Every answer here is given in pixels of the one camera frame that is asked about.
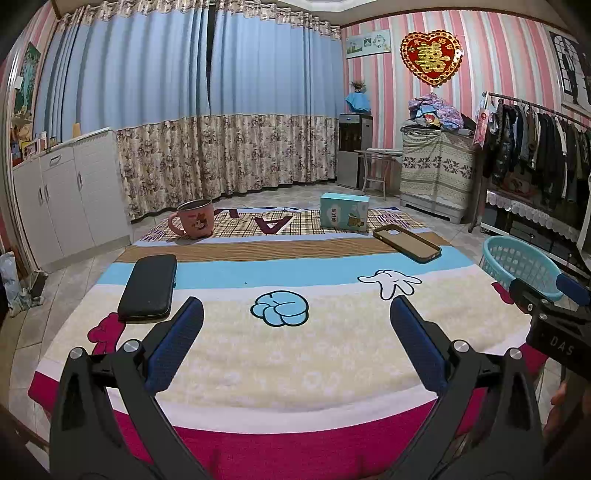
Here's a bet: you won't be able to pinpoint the person's right hand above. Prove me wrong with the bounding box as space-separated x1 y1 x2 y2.
542 381 570 439

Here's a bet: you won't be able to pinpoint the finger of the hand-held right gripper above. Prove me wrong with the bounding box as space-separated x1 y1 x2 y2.
555 272 591 308
508 277 561 319

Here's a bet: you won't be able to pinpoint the grey water dispenser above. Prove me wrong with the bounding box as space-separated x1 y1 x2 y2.
337 113 374 189

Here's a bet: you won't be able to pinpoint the green wall poster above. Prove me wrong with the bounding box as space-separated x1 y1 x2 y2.
14 41 42 116

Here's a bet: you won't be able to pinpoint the row of hanging clothes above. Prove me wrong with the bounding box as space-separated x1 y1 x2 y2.
482 99 591 208

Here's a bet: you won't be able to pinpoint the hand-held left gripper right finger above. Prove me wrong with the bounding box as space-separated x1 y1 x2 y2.
385 295 543 480

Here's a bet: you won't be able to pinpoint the red heart wall decoration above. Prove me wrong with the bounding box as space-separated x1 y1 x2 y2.
400 28 464 87

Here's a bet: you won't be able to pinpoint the blue floral curtain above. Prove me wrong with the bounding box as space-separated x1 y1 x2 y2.
34 2 213 222
205 0 347 199

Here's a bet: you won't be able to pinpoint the pink cartoon mug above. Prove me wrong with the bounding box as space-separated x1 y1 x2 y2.
167 198 215 240

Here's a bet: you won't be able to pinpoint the teal plastic basket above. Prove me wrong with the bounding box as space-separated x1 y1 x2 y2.
482 235 565 303

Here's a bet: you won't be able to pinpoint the light blue cardboard box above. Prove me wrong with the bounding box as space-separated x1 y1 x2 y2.
320 192 370 233

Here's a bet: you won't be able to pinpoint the pink hanging bag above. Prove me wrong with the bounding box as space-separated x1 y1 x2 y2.
473 95 491 148

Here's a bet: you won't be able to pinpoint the small picture frames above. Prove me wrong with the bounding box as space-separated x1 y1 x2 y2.
9 117 58 167

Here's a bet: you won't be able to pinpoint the blue covered water bottle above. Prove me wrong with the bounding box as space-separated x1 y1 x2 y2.
345 92 373 114

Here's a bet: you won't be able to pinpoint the black zip case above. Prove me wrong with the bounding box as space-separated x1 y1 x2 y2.
117 254 178 322

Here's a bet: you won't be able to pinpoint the cloth-covered cabinet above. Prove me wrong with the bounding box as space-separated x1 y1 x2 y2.
399 127 478 224

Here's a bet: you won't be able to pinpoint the small metal side table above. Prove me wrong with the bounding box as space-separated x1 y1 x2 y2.
355 148 402 200

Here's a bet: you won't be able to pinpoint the metal clothes rack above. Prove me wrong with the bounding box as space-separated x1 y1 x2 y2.
467 91 591 234

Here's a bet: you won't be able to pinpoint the white cabinet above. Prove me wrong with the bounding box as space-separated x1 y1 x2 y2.
11 127 132 273

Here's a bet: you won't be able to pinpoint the black and white wall poster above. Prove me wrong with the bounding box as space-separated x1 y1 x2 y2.
549 30 591 121

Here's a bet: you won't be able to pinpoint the pile of folded clothes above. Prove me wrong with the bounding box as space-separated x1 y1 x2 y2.
409 92 465 132

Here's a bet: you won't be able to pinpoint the lace-covered low shelf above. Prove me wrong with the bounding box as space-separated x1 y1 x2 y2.
480 189 591 278

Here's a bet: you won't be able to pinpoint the brown phone case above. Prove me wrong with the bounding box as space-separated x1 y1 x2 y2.
372 224 443 265

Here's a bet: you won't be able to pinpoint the wall picture with clock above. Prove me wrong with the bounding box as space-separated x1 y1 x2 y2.
345 30 392 60

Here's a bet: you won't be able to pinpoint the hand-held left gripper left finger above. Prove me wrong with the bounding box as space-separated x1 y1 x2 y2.
48 296 208 480

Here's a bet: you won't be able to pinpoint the clear plastic bag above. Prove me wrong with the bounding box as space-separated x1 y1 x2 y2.
0 251 21 317

